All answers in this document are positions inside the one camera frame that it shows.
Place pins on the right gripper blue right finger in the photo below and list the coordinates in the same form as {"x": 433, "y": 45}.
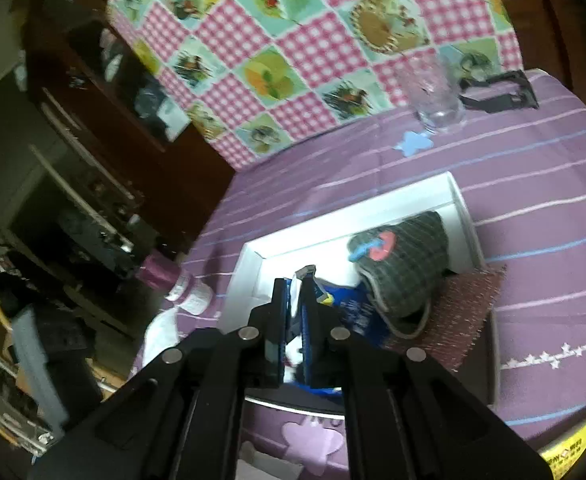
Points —
{"x": 320, "y": 366}

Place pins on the dark wooden cabinet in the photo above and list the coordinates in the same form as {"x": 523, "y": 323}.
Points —
{"x": 92, "y": 87}

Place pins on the purple patterned tablecloth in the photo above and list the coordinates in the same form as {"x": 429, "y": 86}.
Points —
{"x": 522, "y": 175}

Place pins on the clear drinking glass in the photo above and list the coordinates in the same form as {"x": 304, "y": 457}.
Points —
{"x": 432, "y": 92}

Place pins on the grey plaid fabric pouch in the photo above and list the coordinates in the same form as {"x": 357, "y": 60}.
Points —
{"x": 402, "y": 266}

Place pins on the pink checkered patchwork cloth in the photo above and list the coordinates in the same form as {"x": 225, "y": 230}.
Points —
{"x": 256, "y": 76}

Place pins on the white face mask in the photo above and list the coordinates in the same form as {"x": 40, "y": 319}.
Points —
{"x": 161, "y": 333}

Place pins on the pink glitter scouring pad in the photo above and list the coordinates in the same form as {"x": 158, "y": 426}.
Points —
{"x": 459, "y": 311}

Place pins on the black white plush toy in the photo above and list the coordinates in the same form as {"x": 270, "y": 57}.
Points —
{"x": 294, "y": 362}

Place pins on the white shallow cardboard box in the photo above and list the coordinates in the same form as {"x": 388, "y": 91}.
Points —
{"x": 323, "y": 242}

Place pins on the purple spray bottle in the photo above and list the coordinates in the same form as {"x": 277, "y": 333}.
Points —
{"x": 178, "y": 285}

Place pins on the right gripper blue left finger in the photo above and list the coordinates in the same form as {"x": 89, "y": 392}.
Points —
{"x": 277, "y": 329}

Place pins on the black clip device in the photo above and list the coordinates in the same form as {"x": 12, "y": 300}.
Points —
{"x": 499, "y": 93}

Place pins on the dark blue cartoon pouch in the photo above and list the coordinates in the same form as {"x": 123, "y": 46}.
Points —
{"x": 353, "y": 305}

